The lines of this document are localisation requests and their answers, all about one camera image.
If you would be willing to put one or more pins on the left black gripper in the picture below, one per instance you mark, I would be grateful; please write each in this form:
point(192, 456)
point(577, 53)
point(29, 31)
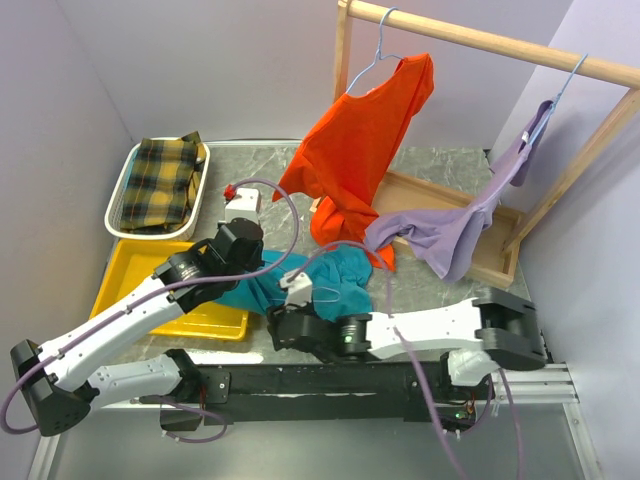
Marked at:
point(256, 259)

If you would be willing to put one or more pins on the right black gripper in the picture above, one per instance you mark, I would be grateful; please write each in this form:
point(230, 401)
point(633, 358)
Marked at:
point(274, 313)

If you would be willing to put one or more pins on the teal t shirt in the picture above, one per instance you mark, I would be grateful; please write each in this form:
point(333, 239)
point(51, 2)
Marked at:
point(345, 268)

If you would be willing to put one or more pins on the blue wire hanger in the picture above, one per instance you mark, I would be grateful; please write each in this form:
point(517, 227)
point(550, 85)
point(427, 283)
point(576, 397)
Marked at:
point(319, 295)

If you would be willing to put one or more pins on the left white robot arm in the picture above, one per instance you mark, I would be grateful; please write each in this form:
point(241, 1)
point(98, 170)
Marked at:
point(63, 380)

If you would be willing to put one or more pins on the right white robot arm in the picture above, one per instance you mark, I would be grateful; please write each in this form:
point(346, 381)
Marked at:
point(481, 335)

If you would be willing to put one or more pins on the orange t shirt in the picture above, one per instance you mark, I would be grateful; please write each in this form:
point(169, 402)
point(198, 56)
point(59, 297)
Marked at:
point(345, 156)

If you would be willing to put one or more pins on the lilac t shirt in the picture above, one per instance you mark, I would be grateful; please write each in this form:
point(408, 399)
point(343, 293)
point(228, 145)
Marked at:
point(446, 239)

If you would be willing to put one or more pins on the blue hanger with orange shirt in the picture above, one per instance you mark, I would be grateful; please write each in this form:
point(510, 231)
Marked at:
point(379, 55)

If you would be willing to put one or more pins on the blue hanger with lilac shirt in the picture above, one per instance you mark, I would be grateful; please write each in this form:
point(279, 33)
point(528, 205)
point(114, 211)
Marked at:
point(555, 100)

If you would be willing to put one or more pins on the yellow plaid cloth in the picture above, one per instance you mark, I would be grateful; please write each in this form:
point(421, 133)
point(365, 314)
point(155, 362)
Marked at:
point(161, 189)

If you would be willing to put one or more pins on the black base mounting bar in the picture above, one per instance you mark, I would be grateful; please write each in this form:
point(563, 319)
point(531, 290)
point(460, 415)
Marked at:
point(308, 392)

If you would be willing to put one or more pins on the yellow plastic tray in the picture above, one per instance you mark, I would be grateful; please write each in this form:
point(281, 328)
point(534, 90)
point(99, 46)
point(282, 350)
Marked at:
point(132, 261)

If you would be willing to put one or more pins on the white plastic basket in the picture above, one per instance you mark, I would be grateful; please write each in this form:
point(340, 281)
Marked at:
point(113, 213)

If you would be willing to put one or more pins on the wooden clothes rack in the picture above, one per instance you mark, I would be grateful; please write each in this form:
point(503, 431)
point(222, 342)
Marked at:
point(496, 256)

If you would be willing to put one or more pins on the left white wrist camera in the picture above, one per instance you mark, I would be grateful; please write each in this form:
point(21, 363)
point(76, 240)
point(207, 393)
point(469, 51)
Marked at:
point(242, 203)

